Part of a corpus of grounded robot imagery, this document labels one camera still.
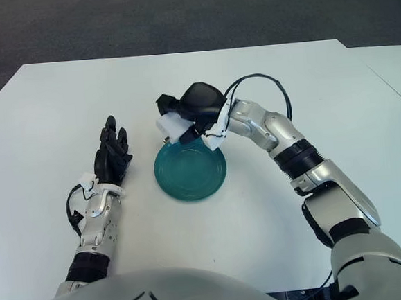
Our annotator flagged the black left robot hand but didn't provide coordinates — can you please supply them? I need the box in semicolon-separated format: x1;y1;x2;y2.
89;114;136;187

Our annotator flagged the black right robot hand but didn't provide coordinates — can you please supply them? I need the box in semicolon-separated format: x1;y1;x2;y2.
153;79;230;146

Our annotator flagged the white charger block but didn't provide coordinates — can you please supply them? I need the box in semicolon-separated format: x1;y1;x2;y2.
154;111;196;146

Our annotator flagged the teal ceramic plate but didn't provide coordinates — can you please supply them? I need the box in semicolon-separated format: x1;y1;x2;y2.
151;136;231;206

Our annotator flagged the white left wrist connector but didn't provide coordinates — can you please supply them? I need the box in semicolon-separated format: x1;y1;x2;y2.
78;171;101;195

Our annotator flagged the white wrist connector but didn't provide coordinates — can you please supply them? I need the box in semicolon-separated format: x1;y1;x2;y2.
199;100;238;151
78;171;101;195

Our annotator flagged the white right wrist connector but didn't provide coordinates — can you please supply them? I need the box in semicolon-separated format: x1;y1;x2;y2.
199;100;238;151

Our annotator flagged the grey robot torso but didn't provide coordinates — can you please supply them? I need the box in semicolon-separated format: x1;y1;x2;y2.
0;258;296;300

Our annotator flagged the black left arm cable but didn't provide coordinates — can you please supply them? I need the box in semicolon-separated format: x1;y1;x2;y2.
64;182;100;240

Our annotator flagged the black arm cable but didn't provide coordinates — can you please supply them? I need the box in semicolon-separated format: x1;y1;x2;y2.
222;69;294;124
64;182;100;240

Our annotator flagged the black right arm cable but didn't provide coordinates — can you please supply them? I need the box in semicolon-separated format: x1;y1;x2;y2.
222;69;294;124

